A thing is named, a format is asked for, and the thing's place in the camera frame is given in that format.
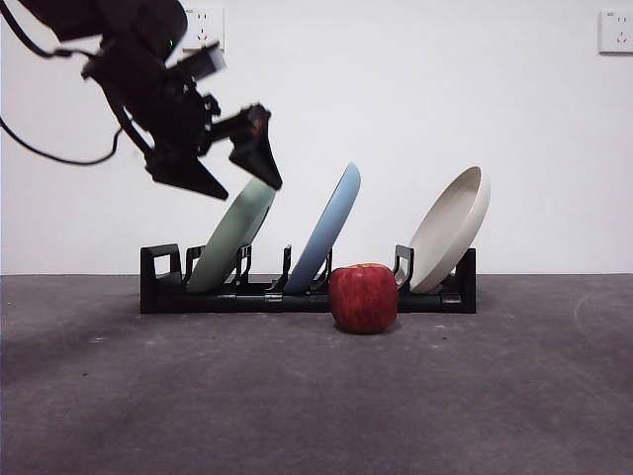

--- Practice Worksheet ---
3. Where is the green plate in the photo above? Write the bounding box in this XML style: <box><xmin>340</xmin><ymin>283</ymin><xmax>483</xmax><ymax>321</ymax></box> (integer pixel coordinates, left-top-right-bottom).
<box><xmin>187</xmin><ymin>176</ymin><xmax>277</xmax><ymax>292</ymax></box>

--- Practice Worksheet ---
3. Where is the red apple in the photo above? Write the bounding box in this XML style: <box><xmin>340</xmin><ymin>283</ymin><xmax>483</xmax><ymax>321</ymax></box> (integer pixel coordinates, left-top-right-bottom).
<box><xmin>328</xmin><ymin>262</ymin><xmax>400</xmax><ymax>334</ymax></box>

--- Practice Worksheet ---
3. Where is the blue plate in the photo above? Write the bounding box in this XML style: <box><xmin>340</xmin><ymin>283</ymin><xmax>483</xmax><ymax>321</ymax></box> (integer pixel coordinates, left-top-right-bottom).
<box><xmin>284</xmin><ymin>161</ymin><xmax>362</xmax><ymax>293</ymax></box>

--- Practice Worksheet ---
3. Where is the black plate rack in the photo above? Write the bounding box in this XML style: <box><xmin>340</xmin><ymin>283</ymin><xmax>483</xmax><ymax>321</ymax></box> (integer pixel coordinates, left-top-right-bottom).
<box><xmin>139</xmin><ymin>242</ymin><xmax>478</xmax><ymax>315</ymax></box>

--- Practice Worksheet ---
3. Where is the beige plate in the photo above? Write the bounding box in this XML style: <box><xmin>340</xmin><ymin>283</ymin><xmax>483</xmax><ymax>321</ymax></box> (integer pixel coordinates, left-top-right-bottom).
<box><xmin>407</xmin><ymin>165</ymin><xmax>492</xmax><ymax>293</ymax></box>

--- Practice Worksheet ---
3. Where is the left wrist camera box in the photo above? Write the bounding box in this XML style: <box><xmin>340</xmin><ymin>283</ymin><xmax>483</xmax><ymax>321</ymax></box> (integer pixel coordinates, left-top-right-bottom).
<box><xmin>165</xmin><ymin>42</ymin><xmax>227</xmax><ymax>83</ymax></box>

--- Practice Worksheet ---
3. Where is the black cable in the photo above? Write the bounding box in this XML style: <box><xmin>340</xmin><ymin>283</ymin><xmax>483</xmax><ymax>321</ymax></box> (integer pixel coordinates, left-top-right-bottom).
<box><xmin>0</xmin><ymin>4</ymin><xmax>75</xmax><ymax>57</ymax></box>
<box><xmin>0</xmin><ymin>116</ymin><xmax>125</xmax><ymax>166</ymax></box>

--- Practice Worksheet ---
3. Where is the white wall socket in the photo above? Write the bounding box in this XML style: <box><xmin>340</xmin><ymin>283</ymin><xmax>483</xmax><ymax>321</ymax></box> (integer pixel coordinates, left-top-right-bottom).
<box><xmin>181</xmin><ymin>7</ymin><xmax>225</xmax><ymax>53</ymax></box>
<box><xmin>598</xmin><ymin>9</ymin><xmax>633</xmax><ymax>55</ymax></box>

